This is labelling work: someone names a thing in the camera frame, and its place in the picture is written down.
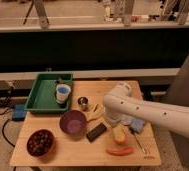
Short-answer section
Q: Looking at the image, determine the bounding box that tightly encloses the purple bowl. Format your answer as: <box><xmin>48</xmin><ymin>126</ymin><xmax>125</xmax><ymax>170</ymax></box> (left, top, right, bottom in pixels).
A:
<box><xmin>59</xmin><ymin>110</ymin><xmax>87</xmax><ymax>136</ymax></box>

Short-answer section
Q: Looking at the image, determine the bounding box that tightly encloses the black eraser block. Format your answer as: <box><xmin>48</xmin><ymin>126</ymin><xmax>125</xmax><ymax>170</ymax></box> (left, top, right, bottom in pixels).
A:
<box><xmin>86</xmin><ymin>123</ymin><xmax>107</xmax><ymax>142</ymax></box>

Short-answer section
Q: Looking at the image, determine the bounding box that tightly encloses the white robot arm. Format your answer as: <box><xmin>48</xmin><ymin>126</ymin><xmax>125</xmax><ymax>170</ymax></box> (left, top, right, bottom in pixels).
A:
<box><xmin>103</xmin><ymin>82</ymin><xmax>189</xmax><ymax>138</ymax></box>

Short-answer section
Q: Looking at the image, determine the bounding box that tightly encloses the dark red bowl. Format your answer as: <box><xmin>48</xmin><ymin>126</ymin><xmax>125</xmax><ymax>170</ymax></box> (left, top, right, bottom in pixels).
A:
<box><xmin>26</xmin><ymin>129</ymin><xmax>54</xmax><ymax>157</ymax></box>

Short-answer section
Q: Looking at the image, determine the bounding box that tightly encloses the small metal cup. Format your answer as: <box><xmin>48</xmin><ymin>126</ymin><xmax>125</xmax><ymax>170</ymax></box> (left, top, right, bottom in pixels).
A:
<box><xmin>77</xmin><ymin>97</ymin><xmax>88</xmax><ymax>111</ymax></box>

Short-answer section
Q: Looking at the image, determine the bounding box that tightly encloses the white blue cup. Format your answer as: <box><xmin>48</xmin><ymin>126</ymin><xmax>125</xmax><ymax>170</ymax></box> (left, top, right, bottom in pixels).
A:
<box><xmin>56</xmin><ymin>84</ymin><xmax>71</xmax><ymax>104</ymax></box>

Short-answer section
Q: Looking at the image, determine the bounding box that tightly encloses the green plastic tray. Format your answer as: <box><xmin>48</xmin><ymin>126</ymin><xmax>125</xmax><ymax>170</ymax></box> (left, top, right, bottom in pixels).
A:
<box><xmin>25</xmin><ymin>72</ymin><xmax>73</xmax><ymax>114</ymax></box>

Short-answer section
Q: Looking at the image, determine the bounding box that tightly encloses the yellow apple toy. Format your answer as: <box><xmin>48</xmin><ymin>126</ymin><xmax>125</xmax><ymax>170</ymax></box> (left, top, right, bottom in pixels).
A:
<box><xmin>112</xmin><ymin>125</ymin><xmax>126</xmax><ymax>145</ymax></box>

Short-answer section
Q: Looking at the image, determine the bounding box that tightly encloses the blue crumpled cloth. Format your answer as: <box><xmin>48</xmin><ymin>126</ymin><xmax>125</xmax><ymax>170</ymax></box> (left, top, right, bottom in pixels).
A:
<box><xmin>121</xmin><ymin>117</ymin><xmax>146</xmax><ymax>134</ymax></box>

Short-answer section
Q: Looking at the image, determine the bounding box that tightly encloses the metal spoon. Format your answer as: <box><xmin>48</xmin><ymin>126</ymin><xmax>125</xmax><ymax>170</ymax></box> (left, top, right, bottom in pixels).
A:
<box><xmin>132</xmin><ymin>131</ymin><xmax>147</xmax><ymax>155</ymax></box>

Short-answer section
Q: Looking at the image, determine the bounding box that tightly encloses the orange carrot toy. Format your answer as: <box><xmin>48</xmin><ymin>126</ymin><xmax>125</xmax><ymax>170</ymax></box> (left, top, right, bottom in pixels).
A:
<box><xmin>106</xmin><ymin>147</ymin><xmax>133</xmax><ymax>156</ymax></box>

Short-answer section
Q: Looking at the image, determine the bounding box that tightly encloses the blue box on floor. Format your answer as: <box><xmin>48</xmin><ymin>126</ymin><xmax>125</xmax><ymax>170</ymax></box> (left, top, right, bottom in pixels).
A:
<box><xmin>12</xmin><ymin>104</ymin><xmax>27</xmax><ymax>121</ymax></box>

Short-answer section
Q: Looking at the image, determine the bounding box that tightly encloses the black cable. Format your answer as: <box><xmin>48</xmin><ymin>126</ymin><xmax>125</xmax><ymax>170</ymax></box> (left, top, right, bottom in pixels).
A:
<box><xmin>0</xmin><ymin>96</ymin><xmax>16</xmax><ymax>148</ymax></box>

